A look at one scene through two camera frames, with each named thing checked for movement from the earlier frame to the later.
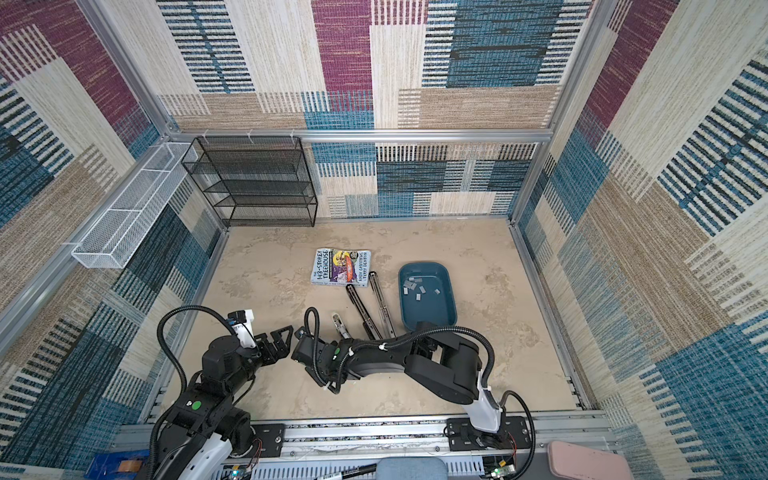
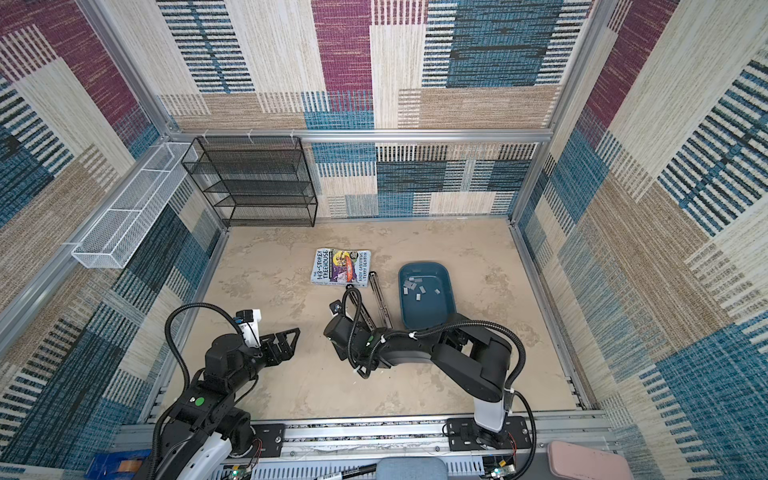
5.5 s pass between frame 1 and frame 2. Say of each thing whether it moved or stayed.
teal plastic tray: stayed
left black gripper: stayed
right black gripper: moved
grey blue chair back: stayed
